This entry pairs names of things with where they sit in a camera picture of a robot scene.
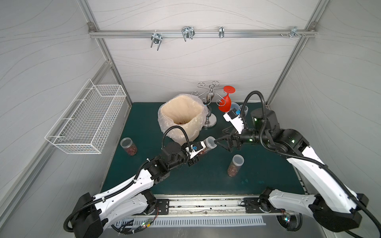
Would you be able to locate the white wire basket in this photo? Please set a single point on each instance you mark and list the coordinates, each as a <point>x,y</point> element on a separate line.
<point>85,125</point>

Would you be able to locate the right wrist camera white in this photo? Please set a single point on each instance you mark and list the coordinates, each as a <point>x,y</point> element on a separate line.
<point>233,116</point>

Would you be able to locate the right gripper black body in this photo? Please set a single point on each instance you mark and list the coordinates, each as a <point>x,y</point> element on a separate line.
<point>234,141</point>

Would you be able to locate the metal hook right end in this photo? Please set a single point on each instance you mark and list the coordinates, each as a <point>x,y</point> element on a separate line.
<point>293,34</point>

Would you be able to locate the cream trash bin with bag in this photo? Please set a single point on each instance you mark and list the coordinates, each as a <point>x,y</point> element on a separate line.
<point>185,110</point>

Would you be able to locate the clear wine glass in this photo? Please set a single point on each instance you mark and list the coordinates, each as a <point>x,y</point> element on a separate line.
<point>244,109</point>

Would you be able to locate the aluminium top rail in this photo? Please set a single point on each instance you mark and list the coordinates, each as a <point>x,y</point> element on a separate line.
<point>140,34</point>

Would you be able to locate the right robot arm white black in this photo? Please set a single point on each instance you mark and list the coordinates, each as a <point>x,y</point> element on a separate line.
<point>335,207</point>

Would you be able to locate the red plastic wine glass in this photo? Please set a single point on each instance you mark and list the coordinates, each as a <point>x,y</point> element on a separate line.
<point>224,104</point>

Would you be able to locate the white vent strip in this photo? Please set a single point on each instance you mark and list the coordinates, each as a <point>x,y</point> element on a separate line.
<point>223,221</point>

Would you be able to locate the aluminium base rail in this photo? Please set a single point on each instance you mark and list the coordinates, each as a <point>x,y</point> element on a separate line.
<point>206,205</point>

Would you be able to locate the jar with flowers left side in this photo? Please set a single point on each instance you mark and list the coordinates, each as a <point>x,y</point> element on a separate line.
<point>128,145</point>

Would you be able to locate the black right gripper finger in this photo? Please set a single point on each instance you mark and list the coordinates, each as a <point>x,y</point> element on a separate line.
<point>223,138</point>
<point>224,146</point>

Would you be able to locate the chrome glass holder stand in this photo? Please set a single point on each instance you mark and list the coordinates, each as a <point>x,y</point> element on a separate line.
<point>207,98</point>

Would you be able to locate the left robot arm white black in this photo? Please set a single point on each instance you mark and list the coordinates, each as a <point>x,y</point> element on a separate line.
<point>95,213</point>

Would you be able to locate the jar with flowers right side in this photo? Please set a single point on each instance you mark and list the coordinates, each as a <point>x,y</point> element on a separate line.
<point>235,165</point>

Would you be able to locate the metal hook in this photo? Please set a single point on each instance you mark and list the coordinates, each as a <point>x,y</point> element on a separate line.
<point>188,32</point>
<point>156,38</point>
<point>221,32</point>

